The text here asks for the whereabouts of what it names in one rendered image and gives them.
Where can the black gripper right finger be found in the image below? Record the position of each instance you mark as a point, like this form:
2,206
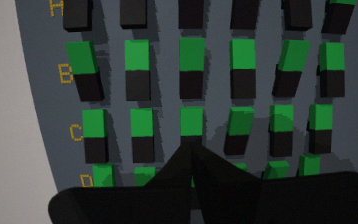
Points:
229,195

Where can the grey switch panel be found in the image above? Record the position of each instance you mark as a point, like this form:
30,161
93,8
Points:
271,86

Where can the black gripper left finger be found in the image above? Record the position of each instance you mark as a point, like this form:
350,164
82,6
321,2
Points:
165,199

